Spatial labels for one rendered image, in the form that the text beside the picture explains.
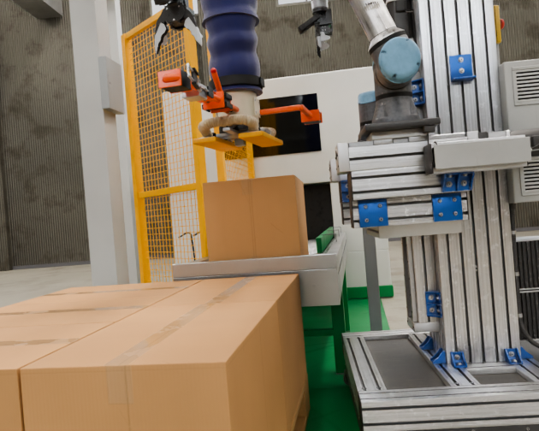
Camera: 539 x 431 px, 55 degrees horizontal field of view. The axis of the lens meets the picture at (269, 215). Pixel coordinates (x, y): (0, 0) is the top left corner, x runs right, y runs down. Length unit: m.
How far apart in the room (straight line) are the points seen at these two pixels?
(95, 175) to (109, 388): 2.25
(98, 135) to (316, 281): 1.64
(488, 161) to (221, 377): 0.99
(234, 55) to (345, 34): 9.72
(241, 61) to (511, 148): 1.08
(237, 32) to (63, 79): 10.71
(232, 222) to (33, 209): 10.70
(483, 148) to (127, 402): 1.13
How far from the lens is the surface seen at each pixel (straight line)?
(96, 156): 3.17
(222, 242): 2.22
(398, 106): 1.67
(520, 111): 1.92
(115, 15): 5.81
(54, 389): 1.07
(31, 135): 12.88
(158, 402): 0.99
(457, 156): 1.56
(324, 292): 2.14
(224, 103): 1.92
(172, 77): 1.60
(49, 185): 12.59
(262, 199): 2.19
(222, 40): 2.18
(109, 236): 3.12
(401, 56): 1.56
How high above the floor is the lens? 0.79
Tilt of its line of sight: level
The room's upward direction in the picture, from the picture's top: 5 degrees counter-clockwise
